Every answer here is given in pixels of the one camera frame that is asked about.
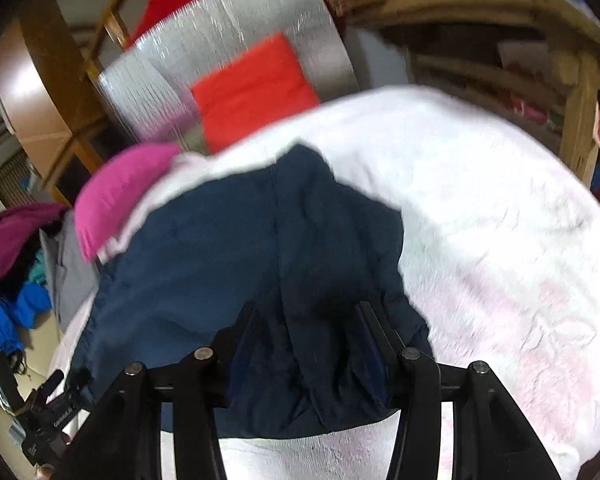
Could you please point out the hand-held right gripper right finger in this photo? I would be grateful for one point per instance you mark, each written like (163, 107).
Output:
(370, 350)

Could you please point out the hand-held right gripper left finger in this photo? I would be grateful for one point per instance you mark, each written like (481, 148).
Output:
(240, 350)

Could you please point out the navy blue jacket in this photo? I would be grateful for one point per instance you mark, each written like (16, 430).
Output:
(205, 260)

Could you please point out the pile of coloured clothes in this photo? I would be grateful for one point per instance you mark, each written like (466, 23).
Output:
(5, 240)

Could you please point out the blue garment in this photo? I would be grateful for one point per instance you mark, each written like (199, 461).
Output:
(30, 300)

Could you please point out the teal garment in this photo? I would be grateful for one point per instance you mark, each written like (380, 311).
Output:
(37, 267)

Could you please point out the grey garment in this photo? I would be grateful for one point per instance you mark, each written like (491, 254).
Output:
(75, 270)

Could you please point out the white fluffy blanket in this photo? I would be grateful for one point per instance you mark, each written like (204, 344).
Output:
(480, 235)

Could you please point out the pink pillow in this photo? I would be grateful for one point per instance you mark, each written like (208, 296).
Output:
(115, 195)

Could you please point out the orange-red cushion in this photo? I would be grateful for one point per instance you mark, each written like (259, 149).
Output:
(250, 90)

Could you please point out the wooden shelf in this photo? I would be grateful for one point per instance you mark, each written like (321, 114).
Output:
(580, 110)

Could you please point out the silver foil mat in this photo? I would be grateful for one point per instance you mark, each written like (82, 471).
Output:
(260, 5)

